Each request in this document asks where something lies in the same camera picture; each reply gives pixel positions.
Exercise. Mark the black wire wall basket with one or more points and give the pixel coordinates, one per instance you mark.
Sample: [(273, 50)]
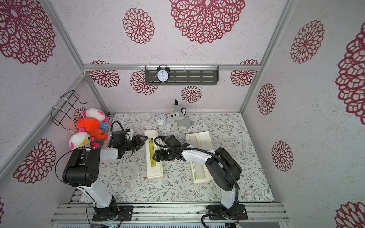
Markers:
[(62, 115)]

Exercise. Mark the cream wrap dispenser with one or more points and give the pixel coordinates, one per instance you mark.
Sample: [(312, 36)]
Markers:
[(206, 141), (154, 168)]

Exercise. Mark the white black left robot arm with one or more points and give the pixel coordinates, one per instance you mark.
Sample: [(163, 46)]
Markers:
[(82, 169)]

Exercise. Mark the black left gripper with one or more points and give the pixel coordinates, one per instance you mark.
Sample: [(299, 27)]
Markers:
[(139, 141)]

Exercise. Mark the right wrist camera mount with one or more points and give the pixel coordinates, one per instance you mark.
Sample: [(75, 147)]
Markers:
[(171, 141)]

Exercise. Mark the grey wall shelf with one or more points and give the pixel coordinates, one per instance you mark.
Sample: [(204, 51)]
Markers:
[(184, 76)]

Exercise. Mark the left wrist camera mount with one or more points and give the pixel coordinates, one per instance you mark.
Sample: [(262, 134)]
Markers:
[(122, 135)]

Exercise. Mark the grey plush wolf toy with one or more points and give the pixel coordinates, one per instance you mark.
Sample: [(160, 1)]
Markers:
[(180, 120)]

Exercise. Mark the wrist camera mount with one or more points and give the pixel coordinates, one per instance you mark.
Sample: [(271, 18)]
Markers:
[(171, 141), (122, 135)]

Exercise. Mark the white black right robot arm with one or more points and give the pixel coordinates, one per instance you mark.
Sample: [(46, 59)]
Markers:
[(221, 166)]

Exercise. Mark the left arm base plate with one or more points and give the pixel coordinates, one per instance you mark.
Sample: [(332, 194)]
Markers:
[(120, 213)]

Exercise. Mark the black alarm clock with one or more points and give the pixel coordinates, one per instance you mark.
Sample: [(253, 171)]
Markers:
[(163, 73)]

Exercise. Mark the floral table mat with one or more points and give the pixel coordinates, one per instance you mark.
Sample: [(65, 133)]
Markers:
[(126, 179)]

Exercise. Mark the small white round clock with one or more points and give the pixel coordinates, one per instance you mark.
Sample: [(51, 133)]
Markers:
[(161, 119)]

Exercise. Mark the cream dispenser bottom tray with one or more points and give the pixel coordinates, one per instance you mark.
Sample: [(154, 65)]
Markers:
[(199, 171)]

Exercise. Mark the white pink plush toy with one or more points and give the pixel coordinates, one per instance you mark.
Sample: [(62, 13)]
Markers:
[(97, 114)]

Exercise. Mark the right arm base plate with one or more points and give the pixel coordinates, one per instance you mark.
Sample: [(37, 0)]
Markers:
[(218, 212)]

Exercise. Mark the white plush toy yellow glasses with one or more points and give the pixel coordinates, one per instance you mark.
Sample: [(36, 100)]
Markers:
[(82, 139)]

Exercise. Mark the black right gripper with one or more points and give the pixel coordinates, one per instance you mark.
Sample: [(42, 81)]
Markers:
[(161, 155)]

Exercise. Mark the red orange plush toy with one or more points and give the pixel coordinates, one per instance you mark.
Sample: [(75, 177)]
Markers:
[(92, 127)]

